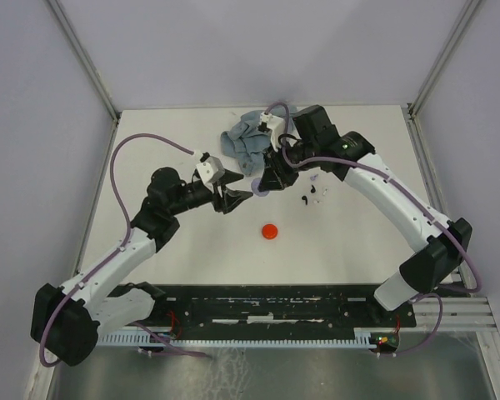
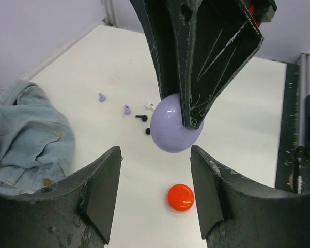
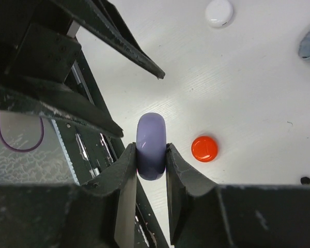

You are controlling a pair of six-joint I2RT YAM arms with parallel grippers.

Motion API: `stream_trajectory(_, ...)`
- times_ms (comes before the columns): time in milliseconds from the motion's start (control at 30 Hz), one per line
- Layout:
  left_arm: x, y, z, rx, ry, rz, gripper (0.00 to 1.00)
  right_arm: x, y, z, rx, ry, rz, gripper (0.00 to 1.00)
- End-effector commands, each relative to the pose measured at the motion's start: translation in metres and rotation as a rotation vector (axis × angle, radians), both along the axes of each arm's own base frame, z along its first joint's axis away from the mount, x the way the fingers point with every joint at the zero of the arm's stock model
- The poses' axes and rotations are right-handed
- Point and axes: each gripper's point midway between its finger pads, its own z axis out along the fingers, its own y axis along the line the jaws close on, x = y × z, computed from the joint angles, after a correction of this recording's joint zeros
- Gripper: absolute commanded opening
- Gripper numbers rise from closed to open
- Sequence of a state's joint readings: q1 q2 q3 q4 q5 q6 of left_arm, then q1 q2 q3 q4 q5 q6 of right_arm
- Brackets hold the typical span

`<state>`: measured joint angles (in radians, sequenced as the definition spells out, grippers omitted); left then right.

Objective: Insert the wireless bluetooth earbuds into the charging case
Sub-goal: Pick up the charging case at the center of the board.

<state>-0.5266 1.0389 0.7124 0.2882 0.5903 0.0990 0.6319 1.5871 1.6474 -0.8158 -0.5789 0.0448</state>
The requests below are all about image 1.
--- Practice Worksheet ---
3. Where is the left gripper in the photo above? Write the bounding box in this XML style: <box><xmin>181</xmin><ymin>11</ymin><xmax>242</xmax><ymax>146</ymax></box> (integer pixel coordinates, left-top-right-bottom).
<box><xmin>169</xmin><ymin>168</ymin><xmax>253</xmax><ymax>216</ymax></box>

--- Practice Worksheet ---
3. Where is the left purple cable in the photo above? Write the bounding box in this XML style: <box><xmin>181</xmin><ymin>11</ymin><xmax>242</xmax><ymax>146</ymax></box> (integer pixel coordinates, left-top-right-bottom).
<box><xmin>37</xmin><ymin>132</ymin><xmax>213</xmax><ymax>368</ymax></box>

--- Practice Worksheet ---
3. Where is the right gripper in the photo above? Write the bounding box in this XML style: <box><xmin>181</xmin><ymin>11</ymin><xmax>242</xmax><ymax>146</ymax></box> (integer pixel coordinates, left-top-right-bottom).
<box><xmin>257</xmin><ymin>138</ymin><xmax>318</xmax><ymax>192</ymax></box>

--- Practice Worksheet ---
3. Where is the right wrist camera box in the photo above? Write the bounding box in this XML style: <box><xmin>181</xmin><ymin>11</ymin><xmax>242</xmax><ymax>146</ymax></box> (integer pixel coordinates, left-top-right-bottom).
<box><xmin>257</xmin><ymin>112</ymin><xmax>288</xmax><ymax>153</ymax></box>

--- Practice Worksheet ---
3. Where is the aluminium frame post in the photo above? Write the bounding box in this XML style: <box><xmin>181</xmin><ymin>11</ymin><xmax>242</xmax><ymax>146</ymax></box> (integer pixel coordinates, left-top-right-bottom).
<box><xmin>45</xmin><ymin>0</ymin><xmax>122</xmax><ymax>126</ymax></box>
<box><xmin>406</xmin><ymin>0</ymin><xmax>484</xmax><ymax>122</ymax></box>

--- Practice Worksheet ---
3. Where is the small green circuit board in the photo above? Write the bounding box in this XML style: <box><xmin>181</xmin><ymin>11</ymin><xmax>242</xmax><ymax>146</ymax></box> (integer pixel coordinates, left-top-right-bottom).
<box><xmin>375</xmin><ymin>333</ymin><xmax>400</xmax><ymax>353</ymax></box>

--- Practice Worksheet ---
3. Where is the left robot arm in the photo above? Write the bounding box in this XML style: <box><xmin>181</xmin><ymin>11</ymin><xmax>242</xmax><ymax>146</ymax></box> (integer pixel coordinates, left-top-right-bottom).
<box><xmin>30</xmin><ymin>162</ymin><xmax>252</xmax><ymax>368</ymax></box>

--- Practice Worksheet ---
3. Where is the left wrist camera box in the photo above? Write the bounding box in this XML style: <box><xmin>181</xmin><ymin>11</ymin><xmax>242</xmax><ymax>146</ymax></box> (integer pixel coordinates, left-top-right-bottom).
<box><xmin>196</xmin><ymin>152</ymin><xmax>225</xmax><ymax>186</ymax></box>

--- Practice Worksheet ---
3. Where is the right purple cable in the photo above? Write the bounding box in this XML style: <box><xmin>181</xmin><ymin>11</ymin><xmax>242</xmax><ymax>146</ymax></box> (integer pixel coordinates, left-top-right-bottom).
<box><xmin>264</xmin><ymin>101</ymin><xmax>483</xmax><ymax>359</ymax></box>

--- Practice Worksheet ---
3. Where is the purple cable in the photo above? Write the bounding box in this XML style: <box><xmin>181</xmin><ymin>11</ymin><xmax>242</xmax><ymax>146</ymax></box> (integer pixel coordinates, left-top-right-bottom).
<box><xmin>37</xmin><ymin>132</ymin><xmax>213</xmax><ymax>368</ymax></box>
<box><xmin>264</xmin><ymin>101</ymin><xmax>483</xmax><ymax>359</ymax></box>

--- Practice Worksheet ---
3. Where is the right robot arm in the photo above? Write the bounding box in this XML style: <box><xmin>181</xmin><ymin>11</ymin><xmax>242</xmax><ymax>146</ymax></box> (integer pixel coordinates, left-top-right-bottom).
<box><xmin>257</xmin><ymin>105</ymin><xmax>473</xmax><ymax>326</ymax></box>

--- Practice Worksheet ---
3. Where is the crumpled blue denim cloth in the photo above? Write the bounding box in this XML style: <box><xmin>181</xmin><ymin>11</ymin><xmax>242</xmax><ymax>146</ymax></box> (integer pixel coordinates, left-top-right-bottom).
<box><xmin>220</xmin><ymin>110</ymin><xmax>271</xmax><ymax>177</ymax></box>

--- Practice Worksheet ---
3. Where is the orange round charging case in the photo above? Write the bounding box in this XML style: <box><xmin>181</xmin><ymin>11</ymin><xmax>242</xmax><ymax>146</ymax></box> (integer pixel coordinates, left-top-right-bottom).
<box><xmin>262</xmin><ymin>223</ymin><xmax>278</xmax><ymax>240</ymax></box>

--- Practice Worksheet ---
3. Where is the aluminium frame post left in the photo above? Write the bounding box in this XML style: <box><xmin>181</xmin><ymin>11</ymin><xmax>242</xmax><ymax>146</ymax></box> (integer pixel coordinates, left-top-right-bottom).
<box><xmin>45</xmin><ymin>0</ymin><xmax>122</xmax><ymax>126</ymax></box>

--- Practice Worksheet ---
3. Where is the aluminium frame post right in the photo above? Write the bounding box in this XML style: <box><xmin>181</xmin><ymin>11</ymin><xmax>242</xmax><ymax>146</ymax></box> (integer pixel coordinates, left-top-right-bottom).
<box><xmin>406</xmin><ymin>0</ymin><xmax>484</xmax><ymax>122</ymax></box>

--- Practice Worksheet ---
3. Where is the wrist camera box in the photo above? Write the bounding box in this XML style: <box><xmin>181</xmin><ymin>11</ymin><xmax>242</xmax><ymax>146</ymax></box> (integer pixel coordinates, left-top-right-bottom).
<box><xmin>257</xmin><ymin>112</ymin><xmax>288</xmax><ymax>153</ymax></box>
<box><xmin>196</xmin><ymin>152</ymin><xmax>225</xmax><ymax>186</ymax></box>

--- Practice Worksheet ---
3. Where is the purple round charging case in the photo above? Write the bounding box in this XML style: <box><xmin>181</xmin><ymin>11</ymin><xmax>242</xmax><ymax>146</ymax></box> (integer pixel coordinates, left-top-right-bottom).
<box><xmin>251</xmin><ymin>177</ymin><xmax>270</xmax><ymax>197</ymax></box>

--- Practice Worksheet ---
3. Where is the white slotted cable duct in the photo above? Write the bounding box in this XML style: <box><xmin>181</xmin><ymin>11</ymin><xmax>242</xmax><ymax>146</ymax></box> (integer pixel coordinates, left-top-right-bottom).
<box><xmin>106</xmin><ymin>327</ymin><xmax>397</xmax><ymax>348</ymax></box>

